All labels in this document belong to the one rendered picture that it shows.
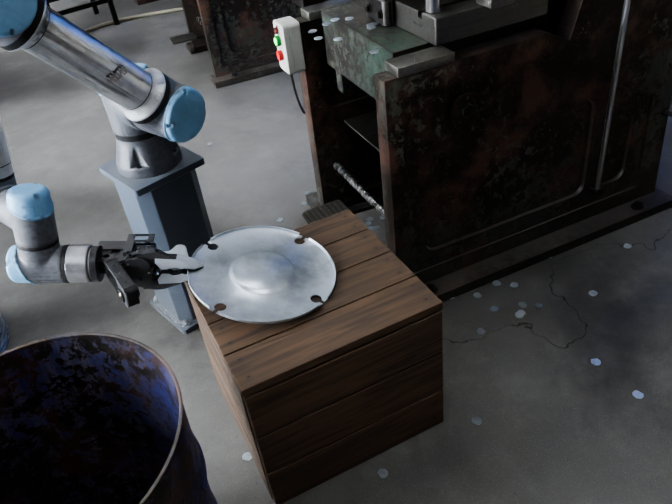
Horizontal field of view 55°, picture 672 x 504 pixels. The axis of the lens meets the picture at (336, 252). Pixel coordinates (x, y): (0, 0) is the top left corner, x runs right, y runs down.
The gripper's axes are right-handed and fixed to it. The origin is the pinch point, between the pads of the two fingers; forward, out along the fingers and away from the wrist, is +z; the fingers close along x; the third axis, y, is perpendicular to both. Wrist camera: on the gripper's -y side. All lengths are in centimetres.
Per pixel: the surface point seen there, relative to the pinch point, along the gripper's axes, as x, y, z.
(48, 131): 56, 166, -86
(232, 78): 41, 192, -6
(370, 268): 0.4, 0.5, 34.1
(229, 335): 4.4, -13.7, 6.9
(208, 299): 0.3, -8.4, 2.9
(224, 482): 40.2, -20.7, 4.3
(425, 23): -35, 41, 48
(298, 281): 1.0, -2.7, 19.7
